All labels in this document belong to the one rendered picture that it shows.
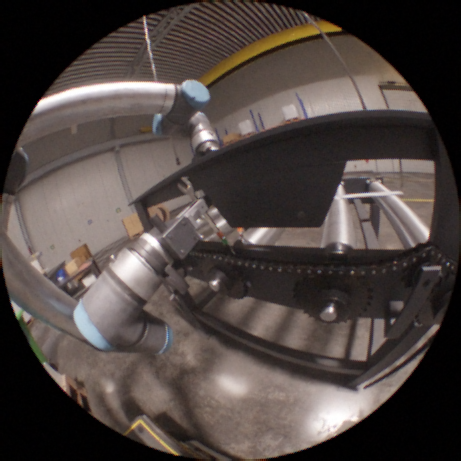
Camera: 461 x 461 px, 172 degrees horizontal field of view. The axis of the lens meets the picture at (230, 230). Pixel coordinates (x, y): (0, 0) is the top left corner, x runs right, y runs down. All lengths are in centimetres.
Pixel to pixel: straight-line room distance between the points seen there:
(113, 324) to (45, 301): 15
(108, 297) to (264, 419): 104
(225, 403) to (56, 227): 1054
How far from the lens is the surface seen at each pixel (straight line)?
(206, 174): 41
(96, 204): 1041
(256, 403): 113
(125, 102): 39
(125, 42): 863
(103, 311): 25
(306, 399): 112
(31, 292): 33
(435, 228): 36
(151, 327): 31
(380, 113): 23
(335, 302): 29
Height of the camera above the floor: 112
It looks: 20 degrees down
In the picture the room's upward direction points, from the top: 18 degrees counter-clockwise
